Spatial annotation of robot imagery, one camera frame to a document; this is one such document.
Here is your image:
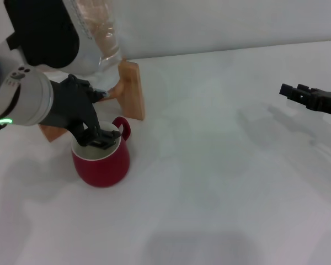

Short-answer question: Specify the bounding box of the clear glass water dispenser jar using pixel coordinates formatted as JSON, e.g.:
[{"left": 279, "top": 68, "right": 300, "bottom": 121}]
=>
[{"left": 77, "top": 0, "right": 125, "bottom": 85}]

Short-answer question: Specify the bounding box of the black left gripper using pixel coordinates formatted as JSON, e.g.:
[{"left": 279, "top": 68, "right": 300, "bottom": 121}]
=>
[{"left": 40, "top": 73, "right": 122, "bottom": 150}]

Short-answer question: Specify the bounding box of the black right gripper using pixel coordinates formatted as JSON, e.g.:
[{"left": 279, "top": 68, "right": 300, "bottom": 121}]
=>
[{"left": 279, "top": 83, "right": 331, "bottom": 116}]

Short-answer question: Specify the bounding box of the wooden dispenser stand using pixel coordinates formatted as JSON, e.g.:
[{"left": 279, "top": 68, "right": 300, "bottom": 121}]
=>
[{"left": 38, "top": 60, "right": 146, "bottom": 143}]

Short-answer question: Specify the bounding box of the red cup with white inside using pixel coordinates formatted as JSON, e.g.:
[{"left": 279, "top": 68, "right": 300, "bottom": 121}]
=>
[{"left": 71, "top": 116, "right": 132, "bottom": 188}]

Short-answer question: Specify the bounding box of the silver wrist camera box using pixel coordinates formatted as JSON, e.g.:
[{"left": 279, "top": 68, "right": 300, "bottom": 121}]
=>
[{"left": 4, "top": 0, "right": 102, "bottom": 78}]

